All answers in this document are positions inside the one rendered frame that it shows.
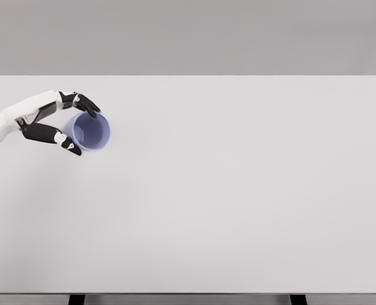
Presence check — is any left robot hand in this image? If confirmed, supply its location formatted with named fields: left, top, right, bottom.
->
left=2, top=89, right=102, bottom=157

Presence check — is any blue plastic cup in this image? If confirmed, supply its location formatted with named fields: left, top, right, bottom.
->
left=61, top=112, right=111, bottom=152

